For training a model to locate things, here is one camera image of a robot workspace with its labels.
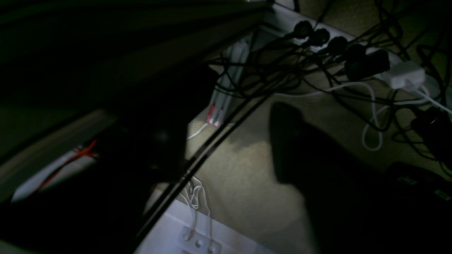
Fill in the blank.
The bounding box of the white cable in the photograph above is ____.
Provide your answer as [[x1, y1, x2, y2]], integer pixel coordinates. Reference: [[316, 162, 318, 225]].
[[272, 81, 452, 151]]

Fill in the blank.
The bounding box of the white power adapter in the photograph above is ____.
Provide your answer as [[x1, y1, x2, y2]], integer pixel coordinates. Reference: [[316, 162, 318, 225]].
[[385, 61, 426, 89]]

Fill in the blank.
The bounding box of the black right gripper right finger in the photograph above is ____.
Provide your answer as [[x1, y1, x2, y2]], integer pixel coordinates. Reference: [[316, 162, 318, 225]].
[[270, 102, 451, 254]]

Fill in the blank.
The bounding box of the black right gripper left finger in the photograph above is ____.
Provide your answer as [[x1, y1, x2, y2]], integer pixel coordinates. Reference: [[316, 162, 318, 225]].
[[1, 65, 219, 254]]

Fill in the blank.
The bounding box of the aluminium frame post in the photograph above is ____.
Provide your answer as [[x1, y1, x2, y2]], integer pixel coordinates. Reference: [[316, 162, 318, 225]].
[[206, 39, 250, 127]]

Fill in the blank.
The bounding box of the white power strip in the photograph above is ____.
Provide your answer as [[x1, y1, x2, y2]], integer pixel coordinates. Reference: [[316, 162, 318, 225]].
[[261, 4, 442, 96]]

